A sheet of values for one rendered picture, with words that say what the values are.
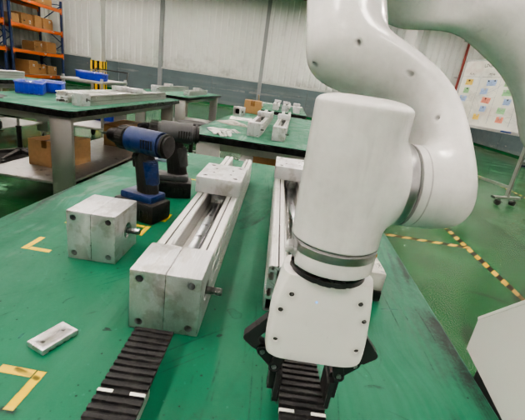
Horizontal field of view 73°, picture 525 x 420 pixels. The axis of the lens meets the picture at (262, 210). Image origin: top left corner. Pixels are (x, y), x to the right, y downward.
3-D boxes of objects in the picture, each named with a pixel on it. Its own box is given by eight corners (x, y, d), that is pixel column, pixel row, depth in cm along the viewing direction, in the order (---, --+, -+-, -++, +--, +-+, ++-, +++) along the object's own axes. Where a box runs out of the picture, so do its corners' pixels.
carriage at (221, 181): (237, 208, 88) (241, 182, 86) (193, 202, 88) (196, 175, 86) (244, 191, 103) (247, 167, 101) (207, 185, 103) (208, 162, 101)
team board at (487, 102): (422, 176, 632) (457, 57, 567) (444, 177, 646) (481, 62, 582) (492, 205, 496) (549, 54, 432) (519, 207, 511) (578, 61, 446)
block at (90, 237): (127, 266, 67) (127, 219, 64) (67, 257, 67) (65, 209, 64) (147, 244, 76) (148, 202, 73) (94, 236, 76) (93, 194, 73)
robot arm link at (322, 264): (287, 248, 31) (282, 278, 32) (388, 263, 31) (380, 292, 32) (287, 215, 39) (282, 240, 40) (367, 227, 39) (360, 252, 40)
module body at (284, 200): (320, 318, 60) (331, 274, 57) (262, 309, 60) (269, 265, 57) (299, 189, 135) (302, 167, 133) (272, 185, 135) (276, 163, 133)
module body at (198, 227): (208, 302, 60) (213, 257, 57) (150, 292, 60) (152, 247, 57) (249, 182, 135) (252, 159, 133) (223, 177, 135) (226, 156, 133)
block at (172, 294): (212, 339, 51) (219, 282, 48) (127, 327, 51) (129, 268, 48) (222, 303, 60) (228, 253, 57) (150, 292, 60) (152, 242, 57)
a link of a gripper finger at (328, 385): (332, 362, 38) (321, 410, 40) (362, 367, 38) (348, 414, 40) (329, 342, 41) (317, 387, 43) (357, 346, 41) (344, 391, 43)
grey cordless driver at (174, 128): (194, 200, 107) (200, 126, 100) (124, 195, 103) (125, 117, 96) (193, 192, 114) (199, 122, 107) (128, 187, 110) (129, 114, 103)
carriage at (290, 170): (307, 192, 112) (311, 171, 109) (272, 187, 112) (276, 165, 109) (304, 179, 127) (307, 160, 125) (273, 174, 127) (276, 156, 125)
